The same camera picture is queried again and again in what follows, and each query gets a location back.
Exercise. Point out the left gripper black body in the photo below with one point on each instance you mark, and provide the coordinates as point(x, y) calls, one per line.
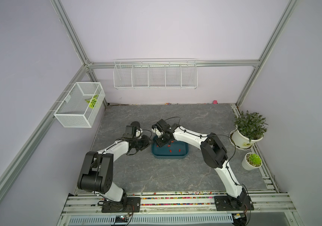
point(141, 143)

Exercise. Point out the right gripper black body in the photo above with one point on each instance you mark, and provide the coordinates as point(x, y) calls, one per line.
point(160, 140)

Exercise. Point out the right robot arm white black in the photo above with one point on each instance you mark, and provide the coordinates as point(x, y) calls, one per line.
point(213, 152)

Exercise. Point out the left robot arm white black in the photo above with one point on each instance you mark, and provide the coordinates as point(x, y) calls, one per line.
point(96, 173)

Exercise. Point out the teal plastic storage box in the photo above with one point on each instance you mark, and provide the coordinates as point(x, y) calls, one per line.
point(172, 150)

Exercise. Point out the black round container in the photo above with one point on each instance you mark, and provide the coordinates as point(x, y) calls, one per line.
point(136, 124)

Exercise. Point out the green toy in basket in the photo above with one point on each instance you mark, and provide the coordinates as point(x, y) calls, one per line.
point(92, 102)

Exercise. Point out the white pot leafy plant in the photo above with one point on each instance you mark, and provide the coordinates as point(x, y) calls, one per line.
point(250, 128)

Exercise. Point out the small white pot succulent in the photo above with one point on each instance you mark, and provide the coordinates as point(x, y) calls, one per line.
point(251, 161)

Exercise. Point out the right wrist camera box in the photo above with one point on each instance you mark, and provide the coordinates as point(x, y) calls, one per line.
point(161, 125)

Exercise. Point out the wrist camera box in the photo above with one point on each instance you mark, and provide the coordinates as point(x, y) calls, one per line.
point(161, 125)
point(130, 132)

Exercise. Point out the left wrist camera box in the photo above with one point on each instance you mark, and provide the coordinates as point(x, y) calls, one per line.
point(130, 132)

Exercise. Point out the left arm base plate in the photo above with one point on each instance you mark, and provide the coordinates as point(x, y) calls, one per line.
point(130, 204)

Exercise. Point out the white wire wall shelf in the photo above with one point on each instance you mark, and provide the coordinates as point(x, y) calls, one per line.
point(152, 73)

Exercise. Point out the white wire basket left wall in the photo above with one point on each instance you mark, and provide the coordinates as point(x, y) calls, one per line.
point(73, 111)

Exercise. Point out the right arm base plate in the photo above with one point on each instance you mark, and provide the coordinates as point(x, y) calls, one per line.
point(228, 203)

